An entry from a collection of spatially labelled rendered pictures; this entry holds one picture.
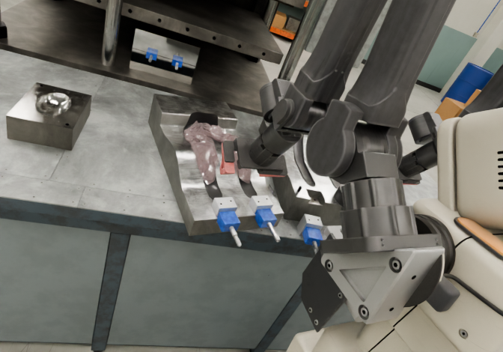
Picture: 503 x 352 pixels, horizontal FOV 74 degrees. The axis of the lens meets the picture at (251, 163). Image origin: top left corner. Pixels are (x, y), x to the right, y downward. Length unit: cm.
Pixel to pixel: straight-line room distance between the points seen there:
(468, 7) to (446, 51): 91
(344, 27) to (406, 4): 10
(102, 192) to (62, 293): 44
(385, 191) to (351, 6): 25
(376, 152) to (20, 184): 76
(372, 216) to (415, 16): 22
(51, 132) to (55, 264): 37
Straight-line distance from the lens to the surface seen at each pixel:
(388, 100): 43
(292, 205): 96
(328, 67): 51
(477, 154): 50
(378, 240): 37
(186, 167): 90
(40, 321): 139
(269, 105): 62
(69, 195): 89
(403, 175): 94
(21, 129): 103
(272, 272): 116
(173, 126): 107
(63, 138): 100
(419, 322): 60
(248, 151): 66
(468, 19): 887
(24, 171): 95
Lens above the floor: 141
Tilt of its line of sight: 32 degrees down
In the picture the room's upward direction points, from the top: 23 degrees clockwise
